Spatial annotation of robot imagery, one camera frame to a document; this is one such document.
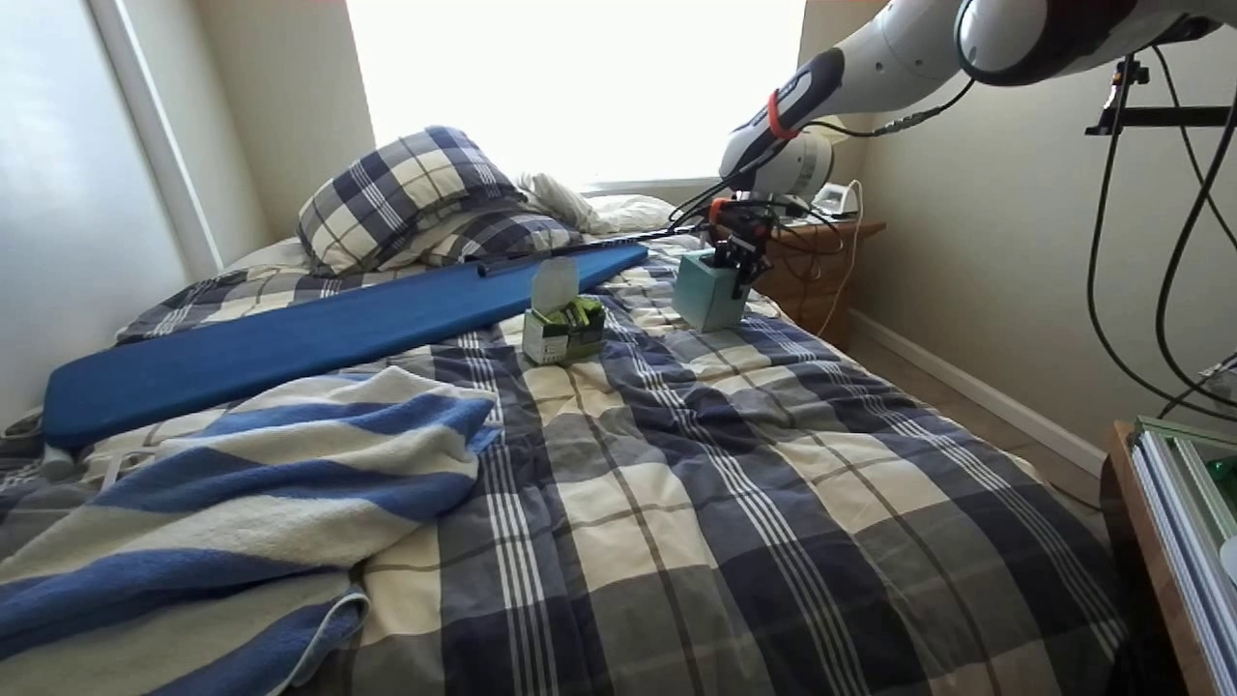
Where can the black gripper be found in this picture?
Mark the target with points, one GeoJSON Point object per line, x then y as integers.
{"type": "Point", "coordinates": [740, 224]}

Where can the teal blue box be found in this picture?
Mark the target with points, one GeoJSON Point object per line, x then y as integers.
{"type": "Point", "coordinates": [704, 297]}

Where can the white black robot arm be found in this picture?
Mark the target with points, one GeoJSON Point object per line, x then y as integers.
{"type": "Point", "coordinates": [928, 44]}

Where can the green white tissue box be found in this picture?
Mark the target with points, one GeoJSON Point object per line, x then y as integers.
{"type": "Point", "coordinates": [566, 331]}

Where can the wooden nightstand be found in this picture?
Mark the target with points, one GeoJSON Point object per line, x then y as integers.
{"type": "Point", "coordinates": [826, 273]}

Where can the white desk phone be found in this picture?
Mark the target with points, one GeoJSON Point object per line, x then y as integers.
{"type": "Point", "coordinates": [837, 200]}

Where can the white pillow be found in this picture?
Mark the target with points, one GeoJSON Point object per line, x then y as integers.
{"type": "Point", "coordinates": [603, 212]}

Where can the flat plaid pillow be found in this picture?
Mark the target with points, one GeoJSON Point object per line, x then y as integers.
{"type": "Point", "coordinates": [509, 236]}

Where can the white baseboard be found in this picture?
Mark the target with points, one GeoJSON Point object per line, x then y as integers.
{"type": "Point", "coordinates": [981, 394]}

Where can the blue white plaid duvet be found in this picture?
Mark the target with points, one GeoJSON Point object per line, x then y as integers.
{"type": "Point", "coordinates": [775, 542]}

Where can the bright window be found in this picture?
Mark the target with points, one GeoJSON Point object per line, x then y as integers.
{"type": "Point", "coordinates": [516, 79]}

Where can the large plaid pillow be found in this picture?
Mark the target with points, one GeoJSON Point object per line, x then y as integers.
{"type": "Point", "coordinates": [389, 197]}

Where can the long blue padded board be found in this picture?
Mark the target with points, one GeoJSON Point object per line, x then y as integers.
{"type": "Point", "coordinates": [255, 345]}

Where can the wooden side table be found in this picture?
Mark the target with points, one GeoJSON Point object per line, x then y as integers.
{"type": "Point", "coordinates": [1148, 565]}

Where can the green framed glass panel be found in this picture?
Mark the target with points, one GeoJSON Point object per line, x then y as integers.
{"type": "Point", "coordinates": [1205, 516]}

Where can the blue cream striped blanket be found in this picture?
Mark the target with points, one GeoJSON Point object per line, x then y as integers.
{"type": "Point", "coordinates": [255, 516]}

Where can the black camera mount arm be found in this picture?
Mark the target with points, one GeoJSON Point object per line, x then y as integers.
{"type": "Point", "coordinates": [1161, 119]}

